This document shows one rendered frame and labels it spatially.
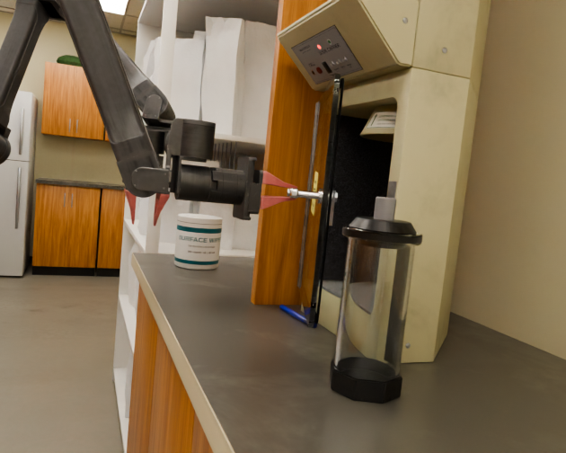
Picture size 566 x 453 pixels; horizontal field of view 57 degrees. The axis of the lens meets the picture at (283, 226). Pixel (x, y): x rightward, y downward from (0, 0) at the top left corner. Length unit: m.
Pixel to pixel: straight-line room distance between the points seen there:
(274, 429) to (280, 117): 0.70
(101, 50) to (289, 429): 0.58
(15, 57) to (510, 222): 1.17
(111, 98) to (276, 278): 0.55
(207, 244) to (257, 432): 0.94
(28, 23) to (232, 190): 0.74
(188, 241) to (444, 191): 0.83
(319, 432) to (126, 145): 0.48
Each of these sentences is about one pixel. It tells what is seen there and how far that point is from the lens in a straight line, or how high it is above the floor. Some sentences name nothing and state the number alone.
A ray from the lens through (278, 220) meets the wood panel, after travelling 1.14.
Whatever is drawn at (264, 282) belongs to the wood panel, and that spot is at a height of 0.99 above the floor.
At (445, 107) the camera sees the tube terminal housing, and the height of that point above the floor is 1.36.
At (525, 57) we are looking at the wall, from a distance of 1.32.
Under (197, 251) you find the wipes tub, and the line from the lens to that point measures 1.50.
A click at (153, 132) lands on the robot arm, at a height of 1.29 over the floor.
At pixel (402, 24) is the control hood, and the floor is 1.47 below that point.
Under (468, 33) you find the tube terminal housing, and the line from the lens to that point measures 0.93.
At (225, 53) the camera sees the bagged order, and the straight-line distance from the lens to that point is 2.07.
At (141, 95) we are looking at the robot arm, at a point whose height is 1.37.
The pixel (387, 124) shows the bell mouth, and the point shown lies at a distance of 0.94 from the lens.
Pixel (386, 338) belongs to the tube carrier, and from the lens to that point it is 0.71.
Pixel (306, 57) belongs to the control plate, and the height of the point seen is 1.46.
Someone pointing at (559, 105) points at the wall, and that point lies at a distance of 1.22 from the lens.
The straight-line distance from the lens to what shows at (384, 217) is 0.71.
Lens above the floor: 1.22
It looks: 5 degrees down
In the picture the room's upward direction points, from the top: 6 degrees clockwise
